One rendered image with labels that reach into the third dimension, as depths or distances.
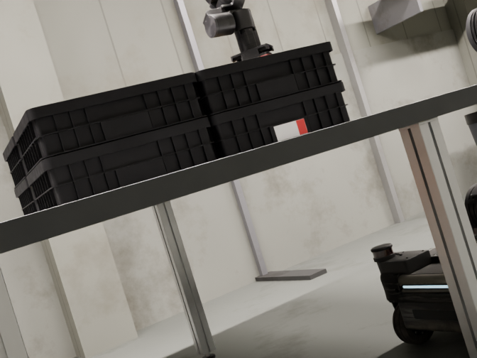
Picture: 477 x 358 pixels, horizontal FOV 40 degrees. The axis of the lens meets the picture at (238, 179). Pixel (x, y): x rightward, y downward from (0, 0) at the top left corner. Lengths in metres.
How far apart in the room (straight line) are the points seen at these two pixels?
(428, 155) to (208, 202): 2.78
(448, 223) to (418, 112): 0.25
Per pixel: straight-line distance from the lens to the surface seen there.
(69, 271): 3.56
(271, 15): 4.67
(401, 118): 1.30
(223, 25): 1.68
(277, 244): 4.29
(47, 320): 3.72
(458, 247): 1.43
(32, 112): 1.44
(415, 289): 1.98
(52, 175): 1.44
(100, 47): 4.04
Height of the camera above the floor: 0.66
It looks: level
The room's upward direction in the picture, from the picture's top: 17 degrees counter-clockwise
